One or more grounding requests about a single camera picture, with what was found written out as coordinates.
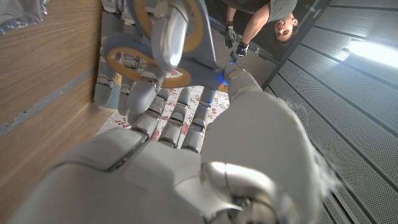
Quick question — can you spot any person in grey clothes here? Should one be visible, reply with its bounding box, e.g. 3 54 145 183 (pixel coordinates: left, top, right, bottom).
222 0 299 58

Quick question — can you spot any rolled map wrapping paper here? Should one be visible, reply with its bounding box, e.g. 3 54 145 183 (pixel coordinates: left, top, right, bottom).
108 73 124 110

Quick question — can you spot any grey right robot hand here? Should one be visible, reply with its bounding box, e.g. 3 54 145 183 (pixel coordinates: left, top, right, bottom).
6 60 330 224

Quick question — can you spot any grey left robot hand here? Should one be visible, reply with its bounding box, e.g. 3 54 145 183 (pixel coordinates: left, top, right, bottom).
93 0 190 118

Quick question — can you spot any crumpled aluminum foil sheet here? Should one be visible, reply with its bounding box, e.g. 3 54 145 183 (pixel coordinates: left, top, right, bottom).
0 0 49 35

